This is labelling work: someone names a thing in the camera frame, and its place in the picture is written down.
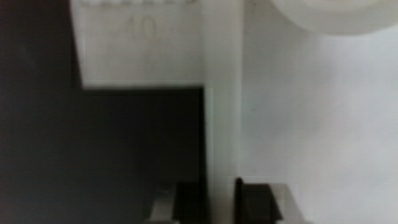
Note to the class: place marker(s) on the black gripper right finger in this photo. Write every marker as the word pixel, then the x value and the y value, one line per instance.
pixel 265 205

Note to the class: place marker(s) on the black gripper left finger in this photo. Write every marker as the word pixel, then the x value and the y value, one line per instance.
pixel 178 205

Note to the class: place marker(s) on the white leg with tag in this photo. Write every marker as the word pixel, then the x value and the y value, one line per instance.
pixel 139 43

